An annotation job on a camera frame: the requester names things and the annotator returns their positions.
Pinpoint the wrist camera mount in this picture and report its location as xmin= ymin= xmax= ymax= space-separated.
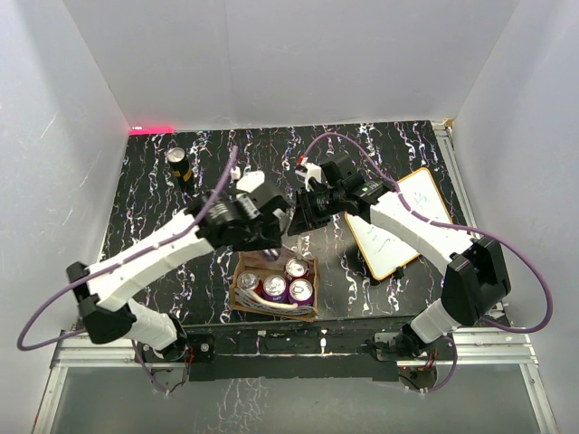
xmin=295 ymin=155 xmax=323 ymax=192
xmin=230 ymin=166 xmax=265 ymax=193

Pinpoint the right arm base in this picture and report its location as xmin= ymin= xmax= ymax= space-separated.
xmin=364 ymin=332 xmax=441 ymax=368

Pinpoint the blue red-top soda can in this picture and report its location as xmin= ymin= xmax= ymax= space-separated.
xmin=261 ymin=248 xmax=281 ymax=262

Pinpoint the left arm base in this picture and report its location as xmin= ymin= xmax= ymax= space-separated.
xmin=137 ymin=332 xmax=215 ymax=363

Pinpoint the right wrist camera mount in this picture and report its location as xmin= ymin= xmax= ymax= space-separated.
xmin=295 ymin=155 xmax=323 ymax=192

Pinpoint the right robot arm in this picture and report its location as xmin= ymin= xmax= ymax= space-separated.
xmin=288 ymin=156 xmax=511 ymax=359

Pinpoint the black soda can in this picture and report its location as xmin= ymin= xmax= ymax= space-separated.
xmin=166 ymin=146 xmax=193 ymax=189

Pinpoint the orange-framed whiteboard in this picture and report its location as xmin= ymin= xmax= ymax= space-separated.
xmin=345 ymin=168 xmax=451 ymax=280

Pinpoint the pink tape strip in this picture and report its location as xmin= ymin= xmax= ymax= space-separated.
xmin=129 ymin=127 xmax=175 ymax=136

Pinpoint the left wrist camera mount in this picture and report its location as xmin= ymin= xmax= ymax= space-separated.
xmin=230 ymin=166 xmax=265 ymax=193

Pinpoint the red soda can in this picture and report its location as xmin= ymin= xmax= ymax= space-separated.
xmin=236 ymin=270 xmax=263 ymax=296
xmin=284 ymin=258 xmax=309 ymax=281

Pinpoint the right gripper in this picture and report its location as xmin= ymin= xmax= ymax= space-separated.
xmin=288 ymin=185 xmax=345 ymax=236

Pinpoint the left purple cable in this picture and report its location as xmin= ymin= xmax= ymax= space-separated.
xmin=16 ymin=145 xmax=240 ymax=394

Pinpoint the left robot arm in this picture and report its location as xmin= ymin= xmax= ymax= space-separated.
xmin=67 ymin=182 xmax=291 ymax=361

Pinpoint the purple fanta can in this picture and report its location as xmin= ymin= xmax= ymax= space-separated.
xmin=288 ymin=278 xmax=314 ymax=306
xmin=262 ymin=274 xmax=289 ymax=303

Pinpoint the aluminium front rail frame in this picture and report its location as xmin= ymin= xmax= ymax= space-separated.
xmin=33 ymin=329 xmax=558 ymax=433

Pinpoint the burlap watermelon canvas bag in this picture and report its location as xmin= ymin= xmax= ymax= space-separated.
xmin=229 ymin=246 xmax=320 ymax=322

